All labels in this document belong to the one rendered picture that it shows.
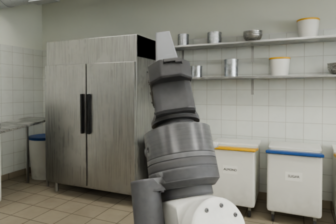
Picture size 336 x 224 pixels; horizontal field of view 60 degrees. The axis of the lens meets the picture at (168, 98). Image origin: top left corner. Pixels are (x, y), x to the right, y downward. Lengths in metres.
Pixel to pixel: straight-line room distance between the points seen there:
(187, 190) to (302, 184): 3.01
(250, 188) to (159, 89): 3.07
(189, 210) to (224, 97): 3.65
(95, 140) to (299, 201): 2.38
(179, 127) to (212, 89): 3.65
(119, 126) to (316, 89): 2.38
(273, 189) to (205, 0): 2.53
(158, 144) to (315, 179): 3.01
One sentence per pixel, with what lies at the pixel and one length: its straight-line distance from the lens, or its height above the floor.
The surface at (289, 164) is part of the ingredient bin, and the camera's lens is 3.28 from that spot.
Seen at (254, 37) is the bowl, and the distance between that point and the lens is 3.69.
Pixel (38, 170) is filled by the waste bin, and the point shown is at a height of 0.15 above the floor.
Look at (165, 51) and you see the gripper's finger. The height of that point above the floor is 1.44.
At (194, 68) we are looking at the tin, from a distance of 3.83.
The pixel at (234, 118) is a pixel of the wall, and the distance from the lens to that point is 3.94.
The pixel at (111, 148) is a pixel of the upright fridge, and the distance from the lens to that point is 3.63.
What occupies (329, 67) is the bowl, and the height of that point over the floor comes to 1.64.
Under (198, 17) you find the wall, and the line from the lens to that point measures 4.17.
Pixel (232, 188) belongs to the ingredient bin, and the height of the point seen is 0.31.
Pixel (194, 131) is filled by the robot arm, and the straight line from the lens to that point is 0.35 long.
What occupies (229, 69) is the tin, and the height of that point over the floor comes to 1.65.
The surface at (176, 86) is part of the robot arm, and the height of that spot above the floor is 1.39.
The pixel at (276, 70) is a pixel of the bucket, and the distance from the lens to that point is 3.61.
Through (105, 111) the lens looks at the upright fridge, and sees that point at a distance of 3.62.
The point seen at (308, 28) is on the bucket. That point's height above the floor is 2.08.
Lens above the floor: 1.39
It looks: 1 degrees down
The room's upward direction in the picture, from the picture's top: straight up
